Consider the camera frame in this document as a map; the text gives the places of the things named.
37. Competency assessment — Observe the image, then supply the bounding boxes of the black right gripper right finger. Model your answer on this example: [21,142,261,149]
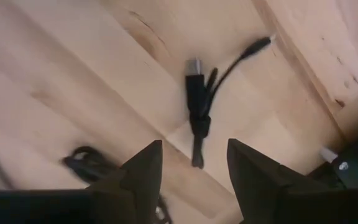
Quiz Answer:
[227,138,358,224]

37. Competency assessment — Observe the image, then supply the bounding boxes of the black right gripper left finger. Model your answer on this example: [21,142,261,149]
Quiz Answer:
[0,139,163,224]

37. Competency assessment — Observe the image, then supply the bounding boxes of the thick black USB cable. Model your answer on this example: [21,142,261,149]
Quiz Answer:
[61,145,173,224]

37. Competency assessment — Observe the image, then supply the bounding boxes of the short knotted black USB cable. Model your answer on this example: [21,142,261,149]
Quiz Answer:
[184,35,275,169]

